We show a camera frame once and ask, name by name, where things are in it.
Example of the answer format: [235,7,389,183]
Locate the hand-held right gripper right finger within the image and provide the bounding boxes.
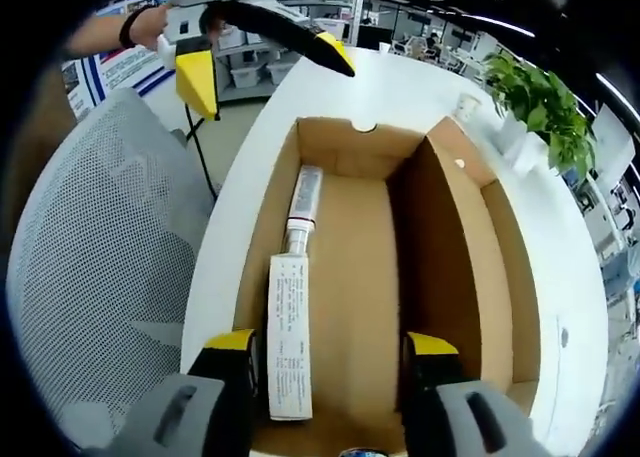
[401,330,551,457]

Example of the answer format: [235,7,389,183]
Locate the cardboard shoe box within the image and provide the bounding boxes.
[231,115,545,457]

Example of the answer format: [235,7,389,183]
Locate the blue white wall poster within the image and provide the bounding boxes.
[62,0,174,121]

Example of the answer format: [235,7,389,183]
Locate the white tube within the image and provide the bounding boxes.
[286,163,325,257]

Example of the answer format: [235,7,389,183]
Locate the grey mesh chair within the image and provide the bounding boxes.
[4,86,224,451]

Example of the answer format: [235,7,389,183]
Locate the green potted plant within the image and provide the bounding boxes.
[481,50,600,184]

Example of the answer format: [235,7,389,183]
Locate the black cable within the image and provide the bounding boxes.
[183,101,220,202]

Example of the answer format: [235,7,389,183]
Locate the person's brown garment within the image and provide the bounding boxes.
[10,70,72,241]

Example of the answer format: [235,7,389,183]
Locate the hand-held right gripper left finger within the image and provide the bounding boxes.
[106,327,260,457]

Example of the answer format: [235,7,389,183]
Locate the person's left hand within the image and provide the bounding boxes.
[133,3,172,47]

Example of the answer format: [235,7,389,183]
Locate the black wristband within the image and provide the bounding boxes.
[118,8,140,52]

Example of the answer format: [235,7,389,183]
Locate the white carton box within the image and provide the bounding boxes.
[266,253,315,422]

